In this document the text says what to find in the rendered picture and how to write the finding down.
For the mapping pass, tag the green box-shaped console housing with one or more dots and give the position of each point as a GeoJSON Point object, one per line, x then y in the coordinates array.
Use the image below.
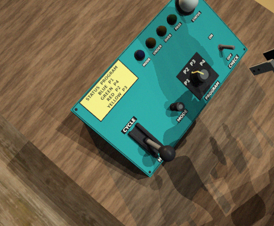
{"type": "Point", "coordinates": [151, 94]}

